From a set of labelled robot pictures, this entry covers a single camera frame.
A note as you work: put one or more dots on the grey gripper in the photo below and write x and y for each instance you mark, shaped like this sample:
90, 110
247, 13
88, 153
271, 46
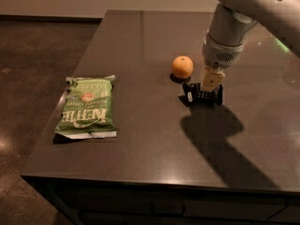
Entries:
219, 52

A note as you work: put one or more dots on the black rxbar chocolate bar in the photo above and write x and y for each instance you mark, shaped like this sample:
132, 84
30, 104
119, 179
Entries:
194, 94

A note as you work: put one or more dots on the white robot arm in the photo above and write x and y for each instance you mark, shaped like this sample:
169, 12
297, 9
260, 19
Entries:
225, 38

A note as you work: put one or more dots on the orange fruit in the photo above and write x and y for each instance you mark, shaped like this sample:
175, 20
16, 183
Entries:
182, 67

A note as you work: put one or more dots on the green kettle chips bag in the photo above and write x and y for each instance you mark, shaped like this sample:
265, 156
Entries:
88, 109

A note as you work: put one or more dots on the dark cabinet drawers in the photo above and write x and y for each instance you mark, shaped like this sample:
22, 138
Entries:
86, 202

